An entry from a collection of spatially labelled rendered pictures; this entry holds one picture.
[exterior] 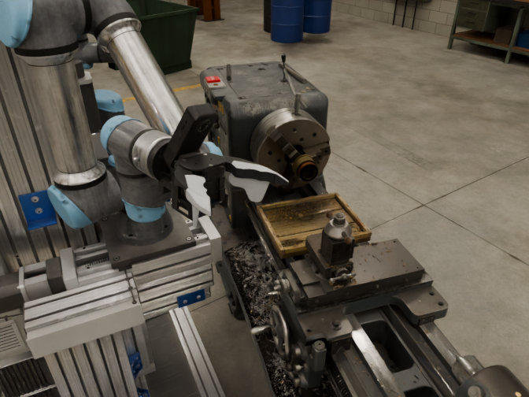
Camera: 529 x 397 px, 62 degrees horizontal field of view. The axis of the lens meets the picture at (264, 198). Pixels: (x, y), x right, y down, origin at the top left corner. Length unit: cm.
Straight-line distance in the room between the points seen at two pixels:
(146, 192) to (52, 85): 30
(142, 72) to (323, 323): 84
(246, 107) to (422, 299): 99
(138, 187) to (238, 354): 169
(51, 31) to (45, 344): 71
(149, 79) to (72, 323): 62
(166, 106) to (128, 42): 15
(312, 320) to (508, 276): 202
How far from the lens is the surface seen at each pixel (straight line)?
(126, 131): 78
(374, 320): 146
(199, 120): 63
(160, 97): 91
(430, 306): 146
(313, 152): 175
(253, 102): 185
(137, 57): 94
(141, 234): 119
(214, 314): 258
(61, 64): 97
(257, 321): 180
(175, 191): 67
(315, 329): 131
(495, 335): 277
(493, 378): 102
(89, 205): 107
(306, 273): 138
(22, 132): 124
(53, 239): 140
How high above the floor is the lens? 190
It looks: 33 degrees down
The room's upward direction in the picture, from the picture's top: straight up
